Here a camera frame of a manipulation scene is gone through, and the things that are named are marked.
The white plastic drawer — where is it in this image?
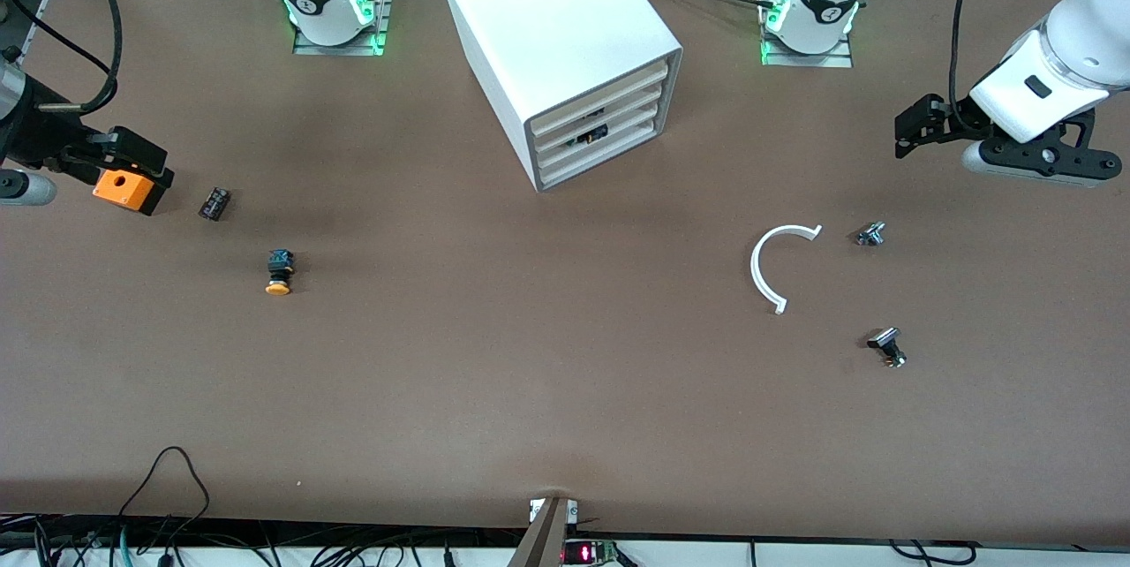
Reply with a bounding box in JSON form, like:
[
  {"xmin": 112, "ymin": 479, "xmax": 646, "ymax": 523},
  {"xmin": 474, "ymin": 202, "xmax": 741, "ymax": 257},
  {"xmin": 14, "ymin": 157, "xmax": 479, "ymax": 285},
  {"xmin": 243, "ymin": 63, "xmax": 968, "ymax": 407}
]
[
  {"xmin": 532, "ymin": 61, "xmax": 669, "ymax": 148},
  {"xmin": 539, "ymin": 106, "xmax": 661, "ymax": 188},
  {"xmin": 535, "ymin": 83, "xmax": 665, "ymax": 169}
]

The orange button box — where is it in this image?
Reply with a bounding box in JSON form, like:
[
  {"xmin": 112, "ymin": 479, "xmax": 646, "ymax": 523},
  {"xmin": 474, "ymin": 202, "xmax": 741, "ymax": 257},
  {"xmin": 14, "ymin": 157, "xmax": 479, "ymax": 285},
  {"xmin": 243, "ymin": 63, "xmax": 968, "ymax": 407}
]
[{"xmin": 93, "ymin": 163, "xmax": 176, "ymax": 217}]

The yellow push button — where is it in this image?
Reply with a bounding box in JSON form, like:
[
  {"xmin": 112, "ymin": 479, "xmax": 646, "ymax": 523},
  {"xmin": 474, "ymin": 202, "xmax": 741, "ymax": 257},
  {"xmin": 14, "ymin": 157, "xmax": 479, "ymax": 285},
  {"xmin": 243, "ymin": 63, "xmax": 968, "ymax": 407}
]
[{"xmin": 265, "ymin": 249, "xmax": 297, "ymax": 297}]

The white drawer cabinet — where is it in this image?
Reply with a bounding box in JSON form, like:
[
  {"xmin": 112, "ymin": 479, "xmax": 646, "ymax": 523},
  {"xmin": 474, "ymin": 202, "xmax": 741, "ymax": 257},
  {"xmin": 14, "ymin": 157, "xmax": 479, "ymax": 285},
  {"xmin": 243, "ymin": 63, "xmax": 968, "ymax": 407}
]
[{"xmin": 437, "ymin": 0, "xmax": 685, "ymax": 194}]

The device with red display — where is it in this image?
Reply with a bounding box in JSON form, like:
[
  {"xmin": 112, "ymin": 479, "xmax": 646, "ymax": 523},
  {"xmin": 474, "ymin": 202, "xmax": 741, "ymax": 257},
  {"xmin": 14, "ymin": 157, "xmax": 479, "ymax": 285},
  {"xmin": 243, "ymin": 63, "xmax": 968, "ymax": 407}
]
[{"xmin": 563, "ymin": 539, "xmax": 622, "ymax": 566}]

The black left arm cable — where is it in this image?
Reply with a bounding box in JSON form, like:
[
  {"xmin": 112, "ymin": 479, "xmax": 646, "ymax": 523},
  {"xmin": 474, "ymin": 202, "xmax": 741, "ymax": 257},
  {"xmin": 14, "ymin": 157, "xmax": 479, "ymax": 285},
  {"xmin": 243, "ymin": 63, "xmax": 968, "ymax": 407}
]
[{"xmin": 947, "ymin": 0, "xmax": 988, "ymax": 131}]

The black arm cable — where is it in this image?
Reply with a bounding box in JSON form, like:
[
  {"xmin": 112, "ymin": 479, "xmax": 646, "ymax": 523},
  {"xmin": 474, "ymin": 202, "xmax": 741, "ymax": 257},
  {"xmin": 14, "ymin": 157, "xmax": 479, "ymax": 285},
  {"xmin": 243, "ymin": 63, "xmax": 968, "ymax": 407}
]
[
  {"xmin": 35, "ymin": 0, "xmax": 124, "ymax": 116},
  {"xmin": 947, "ymin": 0, "xmax": 988, "ymax": 131}
]

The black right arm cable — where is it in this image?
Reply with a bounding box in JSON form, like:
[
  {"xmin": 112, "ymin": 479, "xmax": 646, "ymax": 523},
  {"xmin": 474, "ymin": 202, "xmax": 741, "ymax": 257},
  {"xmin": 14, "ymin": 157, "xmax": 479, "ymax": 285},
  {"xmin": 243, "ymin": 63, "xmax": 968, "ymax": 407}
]
[{"xmin": 35, "ymin": 0, "xmax": 124, "ymax": 116}]

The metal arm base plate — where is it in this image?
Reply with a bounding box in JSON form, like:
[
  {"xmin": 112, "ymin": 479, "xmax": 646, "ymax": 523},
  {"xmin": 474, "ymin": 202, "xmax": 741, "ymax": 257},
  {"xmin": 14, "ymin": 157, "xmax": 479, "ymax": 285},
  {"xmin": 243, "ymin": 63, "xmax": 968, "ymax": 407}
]
[
  {"xmin": 759, "ymin": 0, "xmax": 855, "ymax": 69},
  {"xmin": 291, "ymin": 0, "xmax": 394, "ymax": 57}
]

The black and silver switch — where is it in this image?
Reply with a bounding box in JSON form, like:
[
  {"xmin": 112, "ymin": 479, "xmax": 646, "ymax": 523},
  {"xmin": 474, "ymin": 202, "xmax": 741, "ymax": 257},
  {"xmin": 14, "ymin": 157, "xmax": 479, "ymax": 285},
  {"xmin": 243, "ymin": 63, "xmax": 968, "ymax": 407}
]
[{"xmin": 866, "ymin": 328, "xmax": 908, "ymax": 369}]

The white plastic half ring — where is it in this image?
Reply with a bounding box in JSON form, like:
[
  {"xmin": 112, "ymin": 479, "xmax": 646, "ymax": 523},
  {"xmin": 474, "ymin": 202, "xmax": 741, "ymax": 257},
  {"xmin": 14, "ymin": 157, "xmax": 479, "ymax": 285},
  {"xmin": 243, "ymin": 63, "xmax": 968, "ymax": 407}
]
[{"xmin": 750, "ymin": 223, "xmax": 825, "ymax": 315}]

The grey camera stand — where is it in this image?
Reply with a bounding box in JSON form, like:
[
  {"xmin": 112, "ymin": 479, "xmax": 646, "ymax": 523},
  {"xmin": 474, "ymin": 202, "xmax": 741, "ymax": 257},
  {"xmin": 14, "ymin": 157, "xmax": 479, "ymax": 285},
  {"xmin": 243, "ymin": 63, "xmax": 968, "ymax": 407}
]
[{"xmin": 506, "ymin": 496, "xmax": 579, "ymax": 567}]

